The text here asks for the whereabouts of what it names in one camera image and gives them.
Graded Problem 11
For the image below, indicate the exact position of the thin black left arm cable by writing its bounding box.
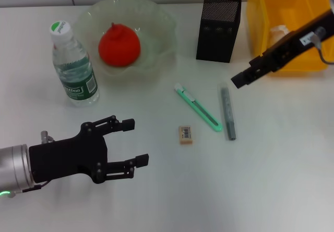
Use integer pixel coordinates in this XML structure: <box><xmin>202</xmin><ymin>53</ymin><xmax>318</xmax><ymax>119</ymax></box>
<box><xmin>9</xmin><ymin>181</ymin><xmax>50</xmax><ymax>199</ymax></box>

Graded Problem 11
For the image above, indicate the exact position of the beige eraser with barcode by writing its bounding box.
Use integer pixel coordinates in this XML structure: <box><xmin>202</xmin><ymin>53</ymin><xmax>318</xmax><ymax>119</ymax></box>
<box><xmin>178</xmin><ymin>125</ymin><xmax>194</xmax><ymax>145</ymax></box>

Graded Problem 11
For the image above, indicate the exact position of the black mesh pen holder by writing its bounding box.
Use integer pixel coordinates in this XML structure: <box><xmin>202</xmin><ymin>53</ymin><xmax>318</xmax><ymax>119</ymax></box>
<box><xmin>195</xmin><ymin>0</ymin><xmax>242</xmax><ymax>64</ymax></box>

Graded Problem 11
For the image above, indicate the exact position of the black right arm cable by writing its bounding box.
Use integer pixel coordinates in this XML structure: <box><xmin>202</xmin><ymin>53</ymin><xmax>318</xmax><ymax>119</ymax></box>
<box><xmin>312</xmin><ymin>32</ymin><xmax>334</xmax><ymax>65</ymax></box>

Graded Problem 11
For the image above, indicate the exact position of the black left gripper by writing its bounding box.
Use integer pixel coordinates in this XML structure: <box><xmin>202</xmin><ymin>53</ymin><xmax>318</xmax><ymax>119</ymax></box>
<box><xmin>28</xmin><ymin>115</ymin><xmax>150</xmax><ymax>185</ymax></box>

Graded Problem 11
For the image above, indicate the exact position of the grey marker pen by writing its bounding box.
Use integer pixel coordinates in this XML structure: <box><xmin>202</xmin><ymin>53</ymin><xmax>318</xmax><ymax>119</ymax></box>
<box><xmin>218</xmin><ymin>83</ymin><xmax>237</xmax><ymax>141</ymax></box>

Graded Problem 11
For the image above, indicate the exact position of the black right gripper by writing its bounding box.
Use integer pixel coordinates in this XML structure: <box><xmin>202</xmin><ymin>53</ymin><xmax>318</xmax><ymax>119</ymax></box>
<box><xmin>231</xmin><ymin>8</ymin><xmax>334</xmax><ymax>89</ymax></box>

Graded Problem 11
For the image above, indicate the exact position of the mint green utility knife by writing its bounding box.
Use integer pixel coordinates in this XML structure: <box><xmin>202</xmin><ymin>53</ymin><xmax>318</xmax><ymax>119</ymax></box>
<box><xmin>173</xmin><ymin>83</ymin><xmax>224</xmax><ymax>133</ymax></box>

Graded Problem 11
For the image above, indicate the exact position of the pale green glass fruit plate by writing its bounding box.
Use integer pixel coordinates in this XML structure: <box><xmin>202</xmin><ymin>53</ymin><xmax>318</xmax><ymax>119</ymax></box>
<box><xmin>71</xmin><ymin>0</ymin><xmax>178</xmax><ymax>83</ymax></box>

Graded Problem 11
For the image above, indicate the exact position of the red-orange fruit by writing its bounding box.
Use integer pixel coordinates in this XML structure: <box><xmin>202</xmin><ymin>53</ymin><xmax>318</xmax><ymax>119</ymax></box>
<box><xmin>98</xmin><ymin>22</ymin><xmax>141</xmax><ymax>67</ymax></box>

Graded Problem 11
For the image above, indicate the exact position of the yellow plastic bin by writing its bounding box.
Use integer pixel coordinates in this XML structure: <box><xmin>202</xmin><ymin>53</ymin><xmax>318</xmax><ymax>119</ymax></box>
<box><xmin>246</xmin><ymin>0</ymin><xmax>334</xmax><ymax>76</ymax></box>

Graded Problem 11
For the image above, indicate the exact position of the clear bottle with green label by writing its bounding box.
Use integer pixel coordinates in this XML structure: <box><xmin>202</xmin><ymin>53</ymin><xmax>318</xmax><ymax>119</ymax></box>
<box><xmin>49</xmin><ymin>20</ymin><xmax>100</xmax><ymax>108</ymax></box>

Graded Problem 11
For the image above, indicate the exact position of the white paper ball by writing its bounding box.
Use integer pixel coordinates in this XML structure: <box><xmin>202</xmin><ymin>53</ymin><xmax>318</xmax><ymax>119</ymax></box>
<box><xmin>270</xmin><ymin>25</ymin><xmax>290</xmax><ymax>41</ymax></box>

